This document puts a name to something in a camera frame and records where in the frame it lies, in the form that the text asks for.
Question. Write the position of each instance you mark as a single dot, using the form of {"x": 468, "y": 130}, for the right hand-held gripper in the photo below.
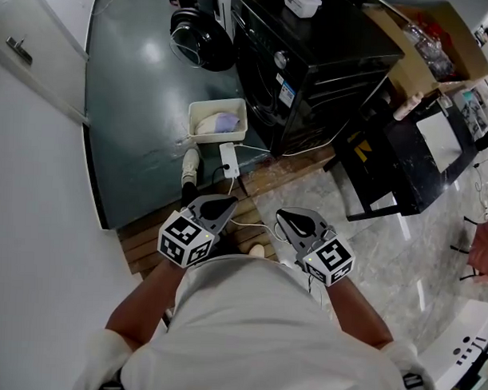
{"x": 330, "y": 255}

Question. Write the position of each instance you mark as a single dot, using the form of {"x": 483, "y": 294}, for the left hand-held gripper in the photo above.
{"x": 178, "y": 236}

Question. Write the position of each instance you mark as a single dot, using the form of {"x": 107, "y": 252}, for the purple clothes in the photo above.
{"x": 227, "y": 121}

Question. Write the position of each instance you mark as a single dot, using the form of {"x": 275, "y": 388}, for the white laundry basket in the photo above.
{"x": 199, "y": 108}

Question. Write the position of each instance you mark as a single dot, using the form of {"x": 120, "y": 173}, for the black washing machine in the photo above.
{"x": 324, "y": 65}

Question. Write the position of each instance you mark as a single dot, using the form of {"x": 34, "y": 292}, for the person's left forearm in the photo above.
{"x": 144, "y": 306}

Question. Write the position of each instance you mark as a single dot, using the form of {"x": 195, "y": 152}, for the person's right forearm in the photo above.
{"x": 359, "y": 314}

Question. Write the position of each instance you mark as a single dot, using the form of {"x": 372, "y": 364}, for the round washer door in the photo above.
{"x": 205, "y": 41}

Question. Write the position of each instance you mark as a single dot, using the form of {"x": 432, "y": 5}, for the person's right white shoe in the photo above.
{"x": 256, "y": 250}

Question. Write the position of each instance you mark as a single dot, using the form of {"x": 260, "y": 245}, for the person's white shoe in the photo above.
{"x": 191, "y": 164}
{"x": 256, "y": 250}

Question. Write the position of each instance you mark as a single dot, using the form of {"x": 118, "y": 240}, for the person's left white shoe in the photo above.
{"x": 191, "y": 164}

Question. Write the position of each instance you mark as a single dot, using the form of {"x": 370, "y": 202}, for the white power strip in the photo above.
{"x": 229, "y": 159}

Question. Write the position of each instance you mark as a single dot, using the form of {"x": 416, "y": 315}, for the yellow and black item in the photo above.
{"x": 361, "y": 150}

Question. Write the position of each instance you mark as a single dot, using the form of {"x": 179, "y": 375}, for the person's white shirt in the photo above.
{"x": 263, "y": 331}

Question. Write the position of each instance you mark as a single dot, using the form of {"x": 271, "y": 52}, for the blue and white label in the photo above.
{"x": 287, "y": 92}

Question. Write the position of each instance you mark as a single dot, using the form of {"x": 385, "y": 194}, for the pink white bottle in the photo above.
{"x": 407, "y": 107}

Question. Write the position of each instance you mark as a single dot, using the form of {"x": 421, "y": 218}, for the white board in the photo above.
{"x": 439, "y": 143}

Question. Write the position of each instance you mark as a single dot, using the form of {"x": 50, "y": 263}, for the silver round knob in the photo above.
{"x": 281, "y": 59}

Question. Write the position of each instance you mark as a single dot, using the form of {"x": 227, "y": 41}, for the red chair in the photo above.
{"x": 484, "y": 246}

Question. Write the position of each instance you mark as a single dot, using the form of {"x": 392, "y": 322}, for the white cabinet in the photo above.
{"x": 454, "y": 349}

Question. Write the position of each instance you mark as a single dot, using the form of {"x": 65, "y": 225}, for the black and white appliance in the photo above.
{"x": 218, "y": 9}

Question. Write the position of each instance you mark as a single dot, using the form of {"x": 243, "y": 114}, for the open cardboard box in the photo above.
{"x": 461, "y": 42}

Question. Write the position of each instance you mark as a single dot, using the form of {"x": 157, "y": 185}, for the white door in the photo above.
{"x": 38, "y": 35}

